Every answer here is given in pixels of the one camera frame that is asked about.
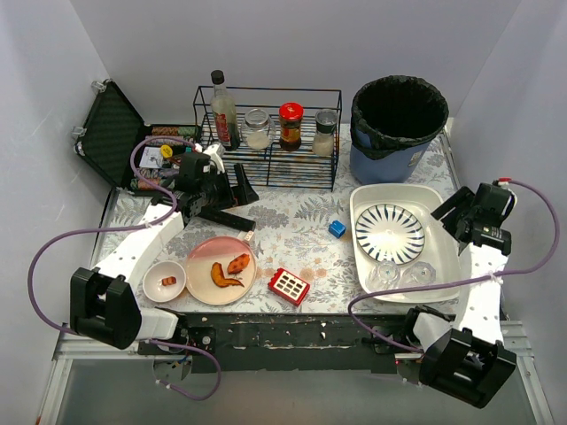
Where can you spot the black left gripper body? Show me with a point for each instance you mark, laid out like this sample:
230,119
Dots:
228,195

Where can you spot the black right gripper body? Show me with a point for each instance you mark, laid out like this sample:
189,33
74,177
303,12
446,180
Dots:
461,217

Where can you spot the round glass jar with powder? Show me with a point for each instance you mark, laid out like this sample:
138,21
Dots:
257,129

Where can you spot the blue striped white plate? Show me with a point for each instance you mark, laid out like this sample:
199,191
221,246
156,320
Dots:
387,232

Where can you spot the clear plastic cup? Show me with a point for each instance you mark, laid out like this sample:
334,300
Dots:
419,274
385,275

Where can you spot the dark sauce glass bottle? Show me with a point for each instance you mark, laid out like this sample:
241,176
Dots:
225,113

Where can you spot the pink white plate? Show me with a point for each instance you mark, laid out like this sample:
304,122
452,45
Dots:
198,266

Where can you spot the red lid chili sauce jar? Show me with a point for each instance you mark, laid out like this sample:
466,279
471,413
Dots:
290,119

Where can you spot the glass salt grinder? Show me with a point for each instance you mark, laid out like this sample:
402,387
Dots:
326,121

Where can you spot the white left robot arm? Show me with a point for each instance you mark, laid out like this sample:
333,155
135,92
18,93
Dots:
103,305

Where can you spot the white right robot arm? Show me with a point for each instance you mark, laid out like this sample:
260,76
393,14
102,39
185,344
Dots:
465,357

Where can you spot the black rhinestone microphone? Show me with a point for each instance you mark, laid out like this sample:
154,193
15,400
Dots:
228,219

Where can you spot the yellow dealer chip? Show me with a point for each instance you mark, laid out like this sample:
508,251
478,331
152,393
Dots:
166,151

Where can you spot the white rectangular basin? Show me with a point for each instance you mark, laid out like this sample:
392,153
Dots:
440,249

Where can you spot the red tan poker chip stack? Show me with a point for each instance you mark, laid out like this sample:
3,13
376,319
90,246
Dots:
181,131

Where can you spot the red orange food piece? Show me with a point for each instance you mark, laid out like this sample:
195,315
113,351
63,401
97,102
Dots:
239,264

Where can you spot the black poker chip case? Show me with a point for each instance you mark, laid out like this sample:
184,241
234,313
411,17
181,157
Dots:
112,129

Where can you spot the orange food slice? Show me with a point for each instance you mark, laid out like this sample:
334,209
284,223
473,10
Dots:
220,280

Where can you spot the red toy window block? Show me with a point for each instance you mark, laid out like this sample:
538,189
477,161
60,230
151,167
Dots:
289,286

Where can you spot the blue toy brick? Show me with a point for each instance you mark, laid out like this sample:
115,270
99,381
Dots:
337,229

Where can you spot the small sausage piece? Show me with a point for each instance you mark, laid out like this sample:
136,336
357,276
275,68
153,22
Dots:
168,281

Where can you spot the small white bowl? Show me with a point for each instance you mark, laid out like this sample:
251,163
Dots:
152,287

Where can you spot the blue bin with black bag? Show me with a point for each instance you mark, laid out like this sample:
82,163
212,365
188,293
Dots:
394,119

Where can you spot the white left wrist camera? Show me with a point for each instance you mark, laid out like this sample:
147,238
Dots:
215,151

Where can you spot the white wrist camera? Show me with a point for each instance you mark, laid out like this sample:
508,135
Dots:
504,183
215,151

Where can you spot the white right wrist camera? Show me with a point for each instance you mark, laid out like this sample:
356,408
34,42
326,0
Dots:
504,183

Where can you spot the black wire rack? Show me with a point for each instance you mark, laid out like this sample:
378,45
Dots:
303,137

